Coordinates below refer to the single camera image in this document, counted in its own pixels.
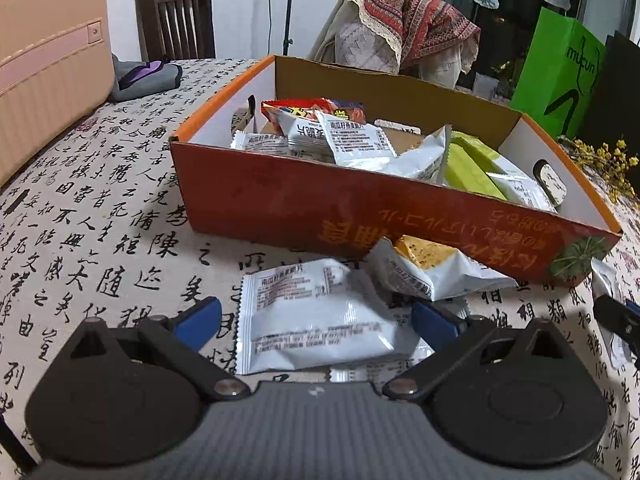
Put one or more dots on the pink hard-shell suitcase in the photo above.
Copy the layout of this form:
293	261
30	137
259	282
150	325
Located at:
45	60

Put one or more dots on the dark wooden chair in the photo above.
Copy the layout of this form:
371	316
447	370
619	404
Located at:
175	20

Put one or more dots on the yellow flower sprig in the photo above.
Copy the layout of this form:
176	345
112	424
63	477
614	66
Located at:
620	160

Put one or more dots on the white printed paper slip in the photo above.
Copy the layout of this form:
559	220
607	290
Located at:
397	126

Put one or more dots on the lime green snack packet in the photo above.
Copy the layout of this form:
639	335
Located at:
465	172

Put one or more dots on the white and green snack packet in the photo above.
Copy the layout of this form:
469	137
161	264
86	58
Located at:
520	187

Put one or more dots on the red patterned cloth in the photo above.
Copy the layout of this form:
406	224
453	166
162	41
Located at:
425	25

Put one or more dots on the green paper bag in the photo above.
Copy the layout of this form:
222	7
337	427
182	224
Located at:
545	80

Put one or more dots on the grey and purple pouch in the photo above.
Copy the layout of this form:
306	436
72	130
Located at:
150	85

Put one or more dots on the beige covered armchair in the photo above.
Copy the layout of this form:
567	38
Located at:
360	45

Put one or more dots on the studio light on stand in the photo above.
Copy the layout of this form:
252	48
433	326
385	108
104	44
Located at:
289	10

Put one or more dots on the orange cardboard box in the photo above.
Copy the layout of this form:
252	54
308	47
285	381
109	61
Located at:
300	200

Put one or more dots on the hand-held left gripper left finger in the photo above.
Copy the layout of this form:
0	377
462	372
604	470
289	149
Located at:
197	317

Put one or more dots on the red snack packet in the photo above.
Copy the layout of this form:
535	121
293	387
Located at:
300	106

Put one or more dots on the sliding glass door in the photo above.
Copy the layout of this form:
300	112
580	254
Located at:
600	5

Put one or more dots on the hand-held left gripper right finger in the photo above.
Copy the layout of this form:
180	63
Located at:
434	322

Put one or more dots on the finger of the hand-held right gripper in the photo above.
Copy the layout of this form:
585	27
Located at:
622	322

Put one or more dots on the black paper bag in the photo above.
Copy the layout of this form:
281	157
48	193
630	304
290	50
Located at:
620	100

